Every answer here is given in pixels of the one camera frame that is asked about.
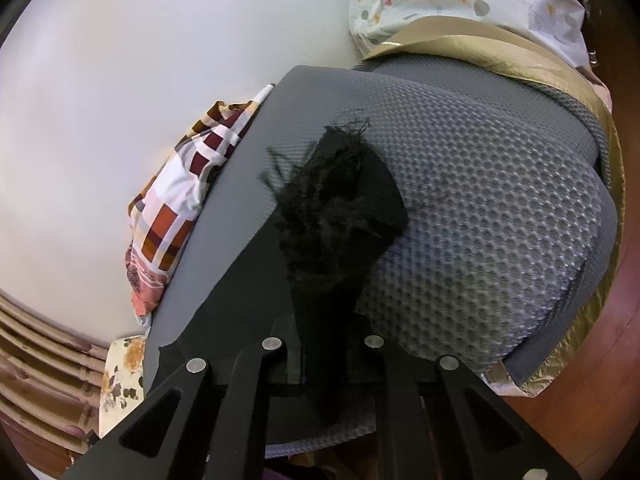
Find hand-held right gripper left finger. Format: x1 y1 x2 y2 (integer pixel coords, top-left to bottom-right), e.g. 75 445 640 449
60 335 306 480

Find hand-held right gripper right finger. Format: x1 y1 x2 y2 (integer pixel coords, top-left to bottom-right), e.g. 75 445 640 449
350 332 583 480

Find black pants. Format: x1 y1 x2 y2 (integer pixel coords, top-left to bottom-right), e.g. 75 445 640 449
159 117 411 441

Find floral patterned cloth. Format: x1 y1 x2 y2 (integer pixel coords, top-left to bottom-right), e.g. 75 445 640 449
98 336 147 438

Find plaid patterned pillow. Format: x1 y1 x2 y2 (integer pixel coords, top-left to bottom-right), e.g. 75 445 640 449
125 82 276 328

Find grey mesh mattress pad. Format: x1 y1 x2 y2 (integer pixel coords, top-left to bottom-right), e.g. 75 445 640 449
142 62 621 461

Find brown pleated curtain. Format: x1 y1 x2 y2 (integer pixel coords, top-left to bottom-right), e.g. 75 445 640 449
0 295 108 461

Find gold satin bed sheet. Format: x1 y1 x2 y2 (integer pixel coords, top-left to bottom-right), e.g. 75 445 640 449
360 16 626 398

